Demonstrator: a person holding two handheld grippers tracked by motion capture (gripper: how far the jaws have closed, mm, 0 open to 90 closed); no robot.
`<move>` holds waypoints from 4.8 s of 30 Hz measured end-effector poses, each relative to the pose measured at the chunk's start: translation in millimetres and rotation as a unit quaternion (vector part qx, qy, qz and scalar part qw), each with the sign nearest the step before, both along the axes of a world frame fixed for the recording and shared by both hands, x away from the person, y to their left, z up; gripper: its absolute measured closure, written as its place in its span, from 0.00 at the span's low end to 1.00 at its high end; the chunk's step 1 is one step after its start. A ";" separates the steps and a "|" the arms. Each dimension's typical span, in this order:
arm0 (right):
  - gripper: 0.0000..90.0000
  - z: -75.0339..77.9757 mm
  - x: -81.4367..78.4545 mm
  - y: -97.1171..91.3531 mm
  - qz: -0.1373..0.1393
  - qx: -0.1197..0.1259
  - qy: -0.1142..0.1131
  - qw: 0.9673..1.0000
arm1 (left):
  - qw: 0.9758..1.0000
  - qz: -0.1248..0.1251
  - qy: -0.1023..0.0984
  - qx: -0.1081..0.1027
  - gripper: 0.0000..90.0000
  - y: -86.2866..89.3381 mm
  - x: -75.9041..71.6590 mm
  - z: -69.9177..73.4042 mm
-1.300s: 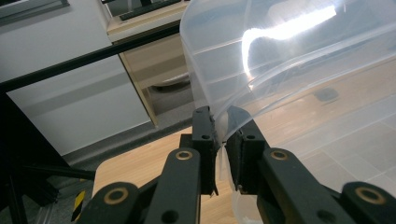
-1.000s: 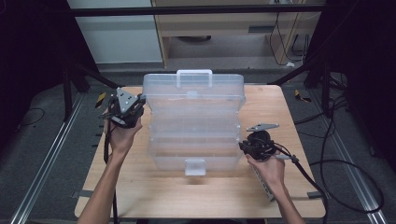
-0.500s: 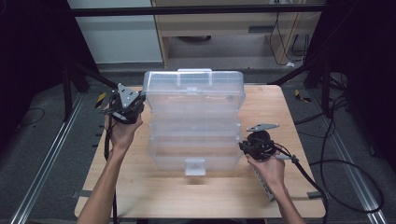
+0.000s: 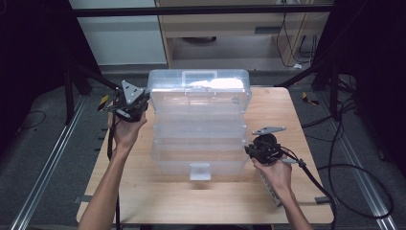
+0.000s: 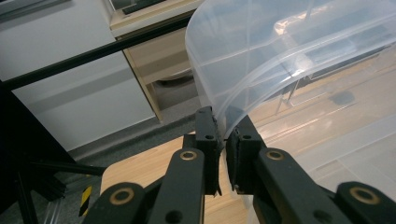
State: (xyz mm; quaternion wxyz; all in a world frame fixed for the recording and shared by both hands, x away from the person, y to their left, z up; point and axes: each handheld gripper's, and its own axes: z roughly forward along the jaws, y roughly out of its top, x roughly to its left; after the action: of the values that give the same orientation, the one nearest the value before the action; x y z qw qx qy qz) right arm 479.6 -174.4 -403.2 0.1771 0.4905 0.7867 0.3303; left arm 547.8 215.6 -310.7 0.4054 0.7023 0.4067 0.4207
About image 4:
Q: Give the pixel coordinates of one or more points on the black horizontal bar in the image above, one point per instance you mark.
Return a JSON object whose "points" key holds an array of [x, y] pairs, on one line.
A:
{"points": [[191, 11]]}

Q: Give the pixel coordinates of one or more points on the black metal stand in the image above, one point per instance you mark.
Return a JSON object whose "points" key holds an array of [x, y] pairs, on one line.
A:
{"points": [[69, 96], [333, 92]]}

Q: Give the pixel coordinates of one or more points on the person's right hand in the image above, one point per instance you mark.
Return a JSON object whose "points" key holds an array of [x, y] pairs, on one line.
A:
{"points": [[277, 175]]}

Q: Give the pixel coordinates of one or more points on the light wooden desk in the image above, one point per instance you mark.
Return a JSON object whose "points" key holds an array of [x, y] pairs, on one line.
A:
{"points": [[223, 25]]}

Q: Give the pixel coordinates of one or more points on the white plug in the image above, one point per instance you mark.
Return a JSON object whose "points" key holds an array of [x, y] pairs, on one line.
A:
{"points": [[297, 66]]}

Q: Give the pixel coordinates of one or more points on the white cabinet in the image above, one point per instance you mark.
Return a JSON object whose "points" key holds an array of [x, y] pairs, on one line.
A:
{"points": [[121, 35]]}

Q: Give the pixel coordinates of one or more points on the green white medicine box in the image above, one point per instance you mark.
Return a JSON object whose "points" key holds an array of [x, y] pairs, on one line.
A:
{"points": [[269, 191]]}

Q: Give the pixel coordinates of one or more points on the grey tape strip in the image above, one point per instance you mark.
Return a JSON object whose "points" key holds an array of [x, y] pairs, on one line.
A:
{"points": [[321, 200], [83, 199]]}

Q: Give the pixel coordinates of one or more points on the clear plastic storage box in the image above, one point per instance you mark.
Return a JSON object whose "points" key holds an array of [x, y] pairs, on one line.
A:
{"points": [[199, 127]]}

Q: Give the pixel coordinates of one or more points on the person's left hand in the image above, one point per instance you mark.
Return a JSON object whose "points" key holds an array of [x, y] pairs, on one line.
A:
{"points": [[127, 134]]}

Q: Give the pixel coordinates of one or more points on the yellow black tape strip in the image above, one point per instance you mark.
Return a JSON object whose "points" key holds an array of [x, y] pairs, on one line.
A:
{"points": [[103, 102], [308, 99]]}

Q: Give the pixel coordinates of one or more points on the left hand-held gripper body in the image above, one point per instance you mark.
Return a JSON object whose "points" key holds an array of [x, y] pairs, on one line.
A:
{"points": [[129, 107]]}

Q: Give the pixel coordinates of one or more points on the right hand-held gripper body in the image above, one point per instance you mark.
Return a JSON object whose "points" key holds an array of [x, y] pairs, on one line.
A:
{"points": [[268, 148]]}

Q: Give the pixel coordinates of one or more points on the aluminium floor rail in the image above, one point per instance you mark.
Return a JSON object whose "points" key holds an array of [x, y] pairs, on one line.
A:
{"points": [[364, 188], [48, 166]]}

